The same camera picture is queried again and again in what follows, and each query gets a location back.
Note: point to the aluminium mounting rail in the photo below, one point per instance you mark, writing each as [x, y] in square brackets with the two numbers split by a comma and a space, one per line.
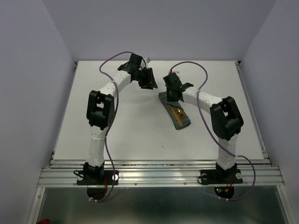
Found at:
[169, 173]

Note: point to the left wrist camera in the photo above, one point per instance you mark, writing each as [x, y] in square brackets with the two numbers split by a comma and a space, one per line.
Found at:
[146, 62]

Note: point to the gold knife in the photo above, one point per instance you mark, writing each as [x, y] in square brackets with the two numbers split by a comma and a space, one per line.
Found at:
[176, 115]

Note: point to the red object at corner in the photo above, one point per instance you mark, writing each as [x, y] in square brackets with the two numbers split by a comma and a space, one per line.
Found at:
[44, 221]

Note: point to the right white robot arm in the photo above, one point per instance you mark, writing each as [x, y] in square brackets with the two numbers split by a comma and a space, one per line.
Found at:
[226, 123]

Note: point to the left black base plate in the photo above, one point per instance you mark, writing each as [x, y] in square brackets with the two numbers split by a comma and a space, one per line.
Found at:
[108, 178]

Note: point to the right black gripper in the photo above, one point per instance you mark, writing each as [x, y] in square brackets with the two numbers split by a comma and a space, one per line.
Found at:
[170, 98]

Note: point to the gold fork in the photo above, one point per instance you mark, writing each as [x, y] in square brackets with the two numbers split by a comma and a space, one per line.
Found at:
[181, 113]

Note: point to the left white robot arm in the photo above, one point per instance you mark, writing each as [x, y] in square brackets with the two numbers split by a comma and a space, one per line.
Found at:
[103, 104]

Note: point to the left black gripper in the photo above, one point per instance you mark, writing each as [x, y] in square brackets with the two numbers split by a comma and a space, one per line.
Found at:
[150, 82]

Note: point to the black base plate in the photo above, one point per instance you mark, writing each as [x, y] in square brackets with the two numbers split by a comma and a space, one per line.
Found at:
[108, 178]
[213, 176]

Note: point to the grey cloth napkin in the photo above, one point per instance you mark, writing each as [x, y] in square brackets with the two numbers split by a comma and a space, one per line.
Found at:
[186, 121]

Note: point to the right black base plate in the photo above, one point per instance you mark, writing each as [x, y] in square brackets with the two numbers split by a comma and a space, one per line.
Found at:
[213, 176]

